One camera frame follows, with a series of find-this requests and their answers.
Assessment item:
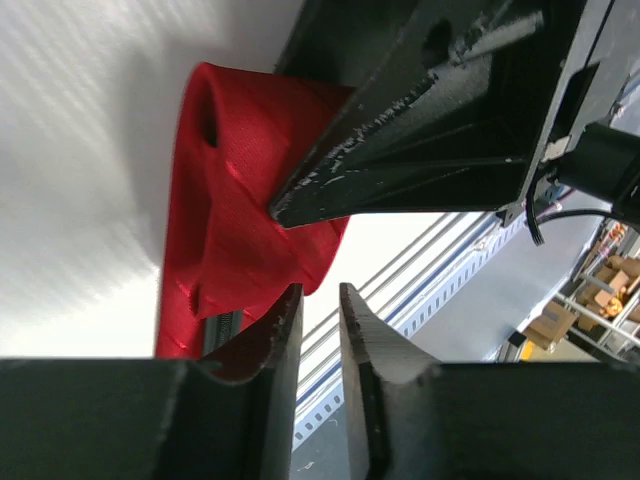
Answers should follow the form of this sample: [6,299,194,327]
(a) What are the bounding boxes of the aluminium mounting rail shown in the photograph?
[299,212,496,390]

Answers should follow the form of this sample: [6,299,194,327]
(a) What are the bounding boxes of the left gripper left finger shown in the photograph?
[1,285,303,479]

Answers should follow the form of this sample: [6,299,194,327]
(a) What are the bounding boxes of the red necktie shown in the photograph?
[155,63,351,358]

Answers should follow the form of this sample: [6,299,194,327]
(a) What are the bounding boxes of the white slotted cable duct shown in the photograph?
[292,214,531,454]

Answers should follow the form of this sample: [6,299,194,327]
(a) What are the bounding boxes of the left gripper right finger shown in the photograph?
[339,283,639,479]

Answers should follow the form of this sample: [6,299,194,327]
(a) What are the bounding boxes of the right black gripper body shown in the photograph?
[274,0,640,226]

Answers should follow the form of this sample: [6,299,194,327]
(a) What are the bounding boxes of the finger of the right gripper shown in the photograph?
[268,0,601,230]

